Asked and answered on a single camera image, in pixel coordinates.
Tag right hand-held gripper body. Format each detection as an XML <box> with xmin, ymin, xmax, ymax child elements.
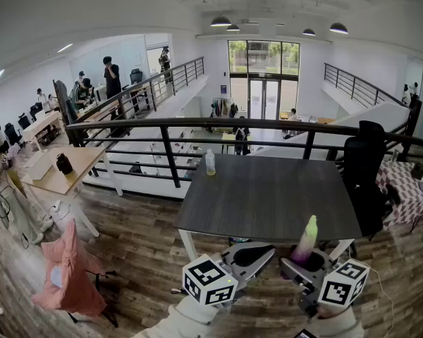
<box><xmin>295</xmin><ymin>258</ymin><xmax>371</xmax><ymax>319</ymax></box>

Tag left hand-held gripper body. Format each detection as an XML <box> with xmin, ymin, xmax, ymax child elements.
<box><xmin>182</xmin><ymin>251</ymin><xmax>248</xmax><ymax>308</ymax></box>

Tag purple green toy eggplant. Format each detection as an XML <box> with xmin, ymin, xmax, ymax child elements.
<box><xmin>289</xmin><ymin>215</ymin><xmax>319</xmax><ymax>268</ymax></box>

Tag person's left forearm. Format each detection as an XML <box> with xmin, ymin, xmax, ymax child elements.
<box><xmin>132</xmin><ymin>293</ymin><xmax>221</xmax><ymax>338</ymax></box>

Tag person's right forearm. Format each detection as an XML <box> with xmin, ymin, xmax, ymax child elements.
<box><xmin>302</xmin><ymin>303</ymin><xmax>366</xmax><ymax>338</ymax></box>

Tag dark grey table top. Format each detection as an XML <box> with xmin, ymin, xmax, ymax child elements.
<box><xmin>173</xmin><ymin>153</ymin><xmax>363</xmax><ymax>263</ymax></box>

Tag clear plastic bottle yellow liquid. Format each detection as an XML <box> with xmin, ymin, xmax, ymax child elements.
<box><xmin>204</xmin><ymin>149</ymin><xmax>216</xmax><ymax>177</ymax></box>

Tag black office chair with headrest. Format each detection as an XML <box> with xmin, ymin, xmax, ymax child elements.
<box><xmin>342</xmin><ymin>120</ymin><xmax>402</xmax><ymax>242</ymax></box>

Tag pink white checked tablecloth table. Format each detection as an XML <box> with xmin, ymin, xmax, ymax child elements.
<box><xmin>375</xmin><ymin>158</ymin><xmax>423</xmax><ymax>228</ymax></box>

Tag black metal balcony railing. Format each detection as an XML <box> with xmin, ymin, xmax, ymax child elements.
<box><xmin>66</xmin><ymin>117</ymin><xmax>423</xmax><ymax>189</ymax></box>

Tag pink cloth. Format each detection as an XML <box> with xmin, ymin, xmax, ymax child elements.
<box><xmin>30</xmin><ymin>218</ymin><xmax>109</xmax><ymax>319</ymax></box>

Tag clothes rack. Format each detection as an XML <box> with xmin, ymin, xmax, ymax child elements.
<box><xmin>211</xmin><ymin>96</ymin><xmax>240</xmax><ymax>119</ymax></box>

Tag glass entrance door with windows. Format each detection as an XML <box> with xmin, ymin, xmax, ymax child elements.
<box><xmin>228</xmin><ymin>39</ymin><xmax>300</xmax><ymax>120</ymax></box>

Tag black metal staircase railing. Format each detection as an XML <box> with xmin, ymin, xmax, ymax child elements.
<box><xmin>323</xmin><ymin>63</ymin><xmax>422</xmax><ymax>161</ymax></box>

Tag light wooden desk white legs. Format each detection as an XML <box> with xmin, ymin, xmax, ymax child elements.
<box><xmin>20</xmin><ymin>146</ymin><xmax>124</xmax><ymax>238</ymax></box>

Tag black metal mezzanine railing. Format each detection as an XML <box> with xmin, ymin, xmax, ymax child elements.
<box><xmin>52</xmin><ymin>56</ymin><xmax>205</xmax><ymax>147</ymax></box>

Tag dark brown jar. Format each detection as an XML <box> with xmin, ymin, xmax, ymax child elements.
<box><xmin>55</xmin><ymin>152</ymin><xmax>74</xmax><ymax>175</ymax></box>

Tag white box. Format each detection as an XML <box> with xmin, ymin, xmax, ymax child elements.
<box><xmin>23</xmin><ymin>149</ymin><xmax>54</xmax><ymax>182</ymax></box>

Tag long light wooden desk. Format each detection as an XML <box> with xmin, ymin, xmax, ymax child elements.
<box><xmin>22</xmin><ymin>110</ymin><xmax>64</xmax><ymax>151</ymax></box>

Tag dark brown panel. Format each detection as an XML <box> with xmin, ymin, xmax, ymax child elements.
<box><xmin>52</xmin><ymin>79</ymin><xmax>79</xmax><ymax>126</ymax></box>

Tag black folding chair frame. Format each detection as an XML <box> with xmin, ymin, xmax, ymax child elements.
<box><xmin>67</xmin><ymin>269</ymin><xmax>120</xmax><ymax>329</ymax></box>

